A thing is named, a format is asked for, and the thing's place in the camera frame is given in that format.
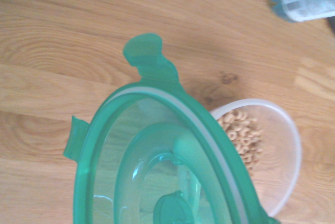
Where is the clear bowl with cereal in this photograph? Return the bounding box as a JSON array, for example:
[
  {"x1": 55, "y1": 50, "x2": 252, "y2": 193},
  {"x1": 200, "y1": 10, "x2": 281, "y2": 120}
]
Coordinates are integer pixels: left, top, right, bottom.
[{"x1": 210, "y1": 98, "x2": 303, "y2": 218}]

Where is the green round container lid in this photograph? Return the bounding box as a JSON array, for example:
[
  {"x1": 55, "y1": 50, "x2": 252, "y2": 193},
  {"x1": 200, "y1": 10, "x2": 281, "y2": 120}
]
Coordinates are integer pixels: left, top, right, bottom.
[{"x1": 62, "y1": 32, "x2": 281, "y2": 224}]

